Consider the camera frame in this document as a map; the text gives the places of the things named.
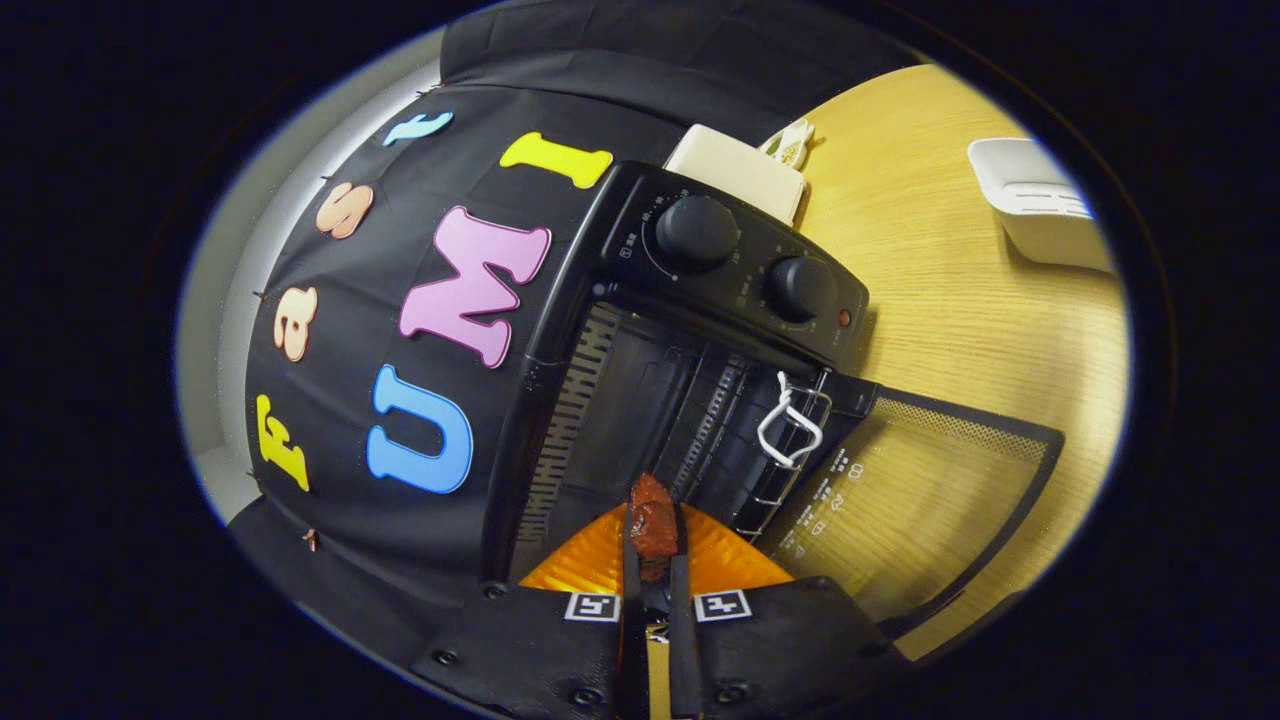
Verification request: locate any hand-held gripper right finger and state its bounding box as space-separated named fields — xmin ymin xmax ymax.
xmin=668 ymin=503 xmax=906 ymax=720

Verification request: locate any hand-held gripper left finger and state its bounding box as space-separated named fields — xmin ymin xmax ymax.
xmin=410 ymin=503 xmax=647 ymax=720

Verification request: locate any reddish brown steak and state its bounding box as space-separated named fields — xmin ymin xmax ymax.
xmin=628 ymin=473 xmax=681 ymax=583

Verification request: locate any black toaster oven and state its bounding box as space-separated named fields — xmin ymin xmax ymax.
xmin=480 ymin=160 xmax=1066 ymax=641

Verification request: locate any white pop-up toaster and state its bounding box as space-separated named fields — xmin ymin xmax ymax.
xmin=663 ymin=124 xmax=807 ymax=226

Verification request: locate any small white dish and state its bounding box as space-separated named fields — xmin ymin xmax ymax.
xmin=760 ymin=118 xmax=816 ymax=171

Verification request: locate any white rectangular tray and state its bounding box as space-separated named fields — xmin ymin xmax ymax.
xmin=967 ymin=137 xmax=1116 ymax=273

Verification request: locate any oven wire rack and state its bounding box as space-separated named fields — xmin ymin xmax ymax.
xmin=730 ymin=368 xmax=833 ymax=543

